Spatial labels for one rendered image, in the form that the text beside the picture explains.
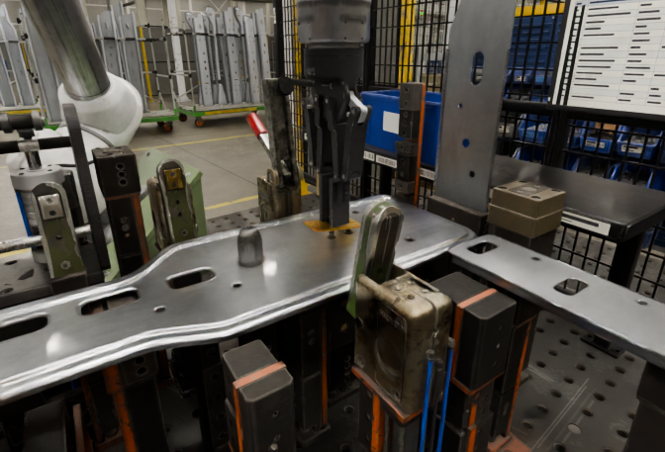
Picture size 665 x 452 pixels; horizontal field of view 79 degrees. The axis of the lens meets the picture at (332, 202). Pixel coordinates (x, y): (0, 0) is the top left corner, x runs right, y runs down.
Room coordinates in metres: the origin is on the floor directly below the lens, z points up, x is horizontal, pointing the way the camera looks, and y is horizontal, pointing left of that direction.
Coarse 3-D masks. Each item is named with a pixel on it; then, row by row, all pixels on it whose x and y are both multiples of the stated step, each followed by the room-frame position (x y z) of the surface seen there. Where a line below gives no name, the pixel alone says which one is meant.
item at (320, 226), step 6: (306, 222) 0.53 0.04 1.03; (312, 222) 0.54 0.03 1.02; (318, 222) 0.54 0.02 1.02; (324, 222) 0.54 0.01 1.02; (354, 222) 0.56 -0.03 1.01; (312, 228) 0.51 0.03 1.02; (318, 228) 0.51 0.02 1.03; (324, 228) 0.51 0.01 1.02; (330, 228) 0.51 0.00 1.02; (336, 228) 0.52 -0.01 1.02; (342, 228) 0.53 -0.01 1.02; (348, 228) 0.53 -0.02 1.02
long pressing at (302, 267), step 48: (192, 240) 0.52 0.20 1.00; (288, 240) 0.52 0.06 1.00; (336, 240) 0.52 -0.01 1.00; (432, 240) 0.52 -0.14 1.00; (96, 288) 0.39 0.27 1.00; (144, 288) 0.40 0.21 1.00; (192, 288) 0.40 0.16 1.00; (240, 288) 0.40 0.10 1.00; (288, 288) 0.40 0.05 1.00; (336, 288) 0.40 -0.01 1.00; (48, 336) 0.31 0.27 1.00; (96, 336) 0.31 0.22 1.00; (144, 336) 0.32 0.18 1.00; (192, 336) 0.32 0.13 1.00; (0, 384) 0.26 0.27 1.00; (48, 384) 0.26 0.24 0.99
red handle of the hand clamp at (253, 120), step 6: (252, 114) 0.74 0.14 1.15; (252, 120) 0.73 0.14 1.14; (258, 120) 0.74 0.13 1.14; (252, 126) 0.73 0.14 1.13; (258, 126) 0.72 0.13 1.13; (258, 132) 0.71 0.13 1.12; (264, 132) 0.71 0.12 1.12; (258, 138) 0.72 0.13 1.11; (264, 138) 0.70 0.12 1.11; (264, 144) 0.70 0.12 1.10; (282, 162) 0.66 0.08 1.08; (282, 168) 0.65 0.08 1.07; (282, 174) 0.64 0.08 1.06; (288, 174) 0.65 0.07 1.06
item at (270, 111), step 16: (272, 80) 0.67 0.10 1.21; (288, 80) 0.64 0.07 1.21; (272, 96) 0.65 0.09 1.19; (288, 96) 0.67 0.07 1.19; (272, 112) 0.65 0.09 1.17; (288, 112) 0.66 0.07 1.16; (272, 128) 0.64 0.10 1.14; (288, 128) 0.66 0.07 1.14; (272, 144) 0.65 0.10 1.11; (288, 144) 0.66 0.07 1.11; (272, 160) 0.65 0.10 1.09; (288, 160) 0.66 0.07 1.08
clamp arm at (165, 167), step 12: (156, 168) 0.57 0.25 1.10; (168, 168) 0.56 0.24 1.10; (180, 168) 0.57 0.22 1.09; (168, 180) 0.55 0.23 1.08; (180, 180) 0.56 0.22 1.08; (168, 192) 0.55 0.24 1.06; (180, 192) 0.56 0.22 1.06; (168, 204) 0.55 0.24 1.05; (180, 204) 0.56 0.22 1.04; (168, 216) 0.54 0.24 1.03; (180, 216) 0.56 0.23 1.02; (192, 216) 0.56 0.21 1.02; (168, 228) 0.55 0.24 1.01; (180, 228) 0.55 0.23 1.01; (192, 228) 0.56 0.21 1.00; (180, 240) 0.54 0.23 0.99
